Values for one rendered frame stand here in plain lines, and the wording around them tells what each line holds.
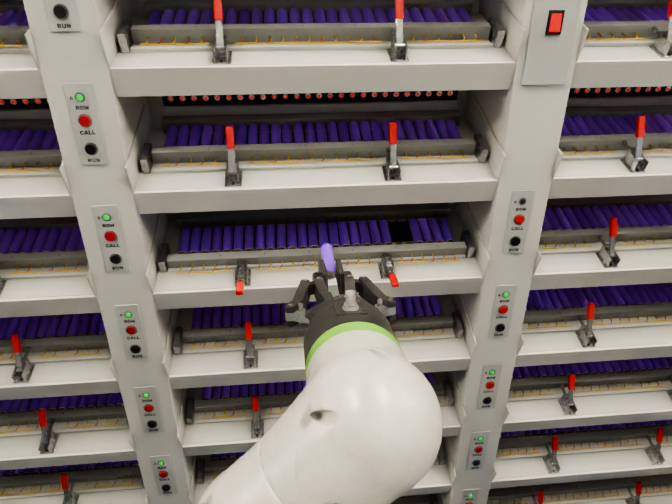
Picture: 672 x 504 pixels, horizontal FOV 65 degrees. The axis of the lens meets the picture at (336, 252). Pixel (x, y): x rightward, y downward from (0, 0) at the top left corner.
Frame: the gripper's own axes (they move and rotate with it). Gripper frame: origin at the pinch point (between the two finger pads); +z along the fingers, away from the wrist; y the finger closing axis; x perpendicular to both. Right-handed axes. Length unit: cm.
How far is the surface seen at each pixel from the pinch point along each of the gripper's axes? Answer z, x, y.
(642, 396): 32, 44, -75
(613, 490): 43, 80, -79
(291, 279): 22.5, 8.0, 5.6
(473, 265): 23.6, 7.3, -29.0
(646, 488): 42, 80, -88
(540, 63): 12.9, -28.3, -33.8
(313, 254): 24.6, 4.1, 1.4
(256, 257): 24.6, 4.1, 11.9
